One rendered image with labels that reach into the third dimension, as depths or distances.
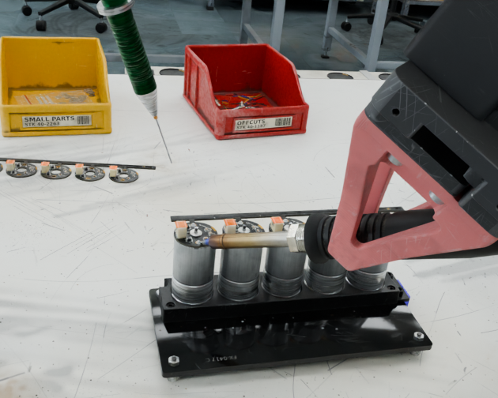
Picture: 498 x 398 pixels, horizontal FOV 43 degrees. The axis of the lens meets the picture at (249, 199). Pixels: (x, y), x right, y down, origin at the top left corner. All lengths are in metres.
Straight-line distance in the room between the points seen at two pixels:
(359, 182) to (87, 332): 0.20
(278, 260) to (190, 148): 0.25
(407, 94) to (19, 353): 0.26
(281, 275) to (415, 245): 0.13
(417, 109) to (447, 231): 0.06
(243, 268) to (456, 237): 0.15
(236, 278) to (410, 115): 0.19
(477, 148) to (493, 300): 0.27
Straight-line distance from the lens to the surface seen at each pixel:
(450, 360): 0.41
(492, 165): 0.21
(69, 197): 0.52
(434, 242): 0.26
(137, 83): 0.30
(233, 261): 0.36
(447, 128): 0.21
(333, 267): 0.38
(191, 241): 0.35
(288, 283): 0.38
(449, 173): 0.23
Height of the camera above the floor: 1.01
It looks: 30 degrees down
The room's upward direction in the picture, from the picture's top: 6 degrees clockwise
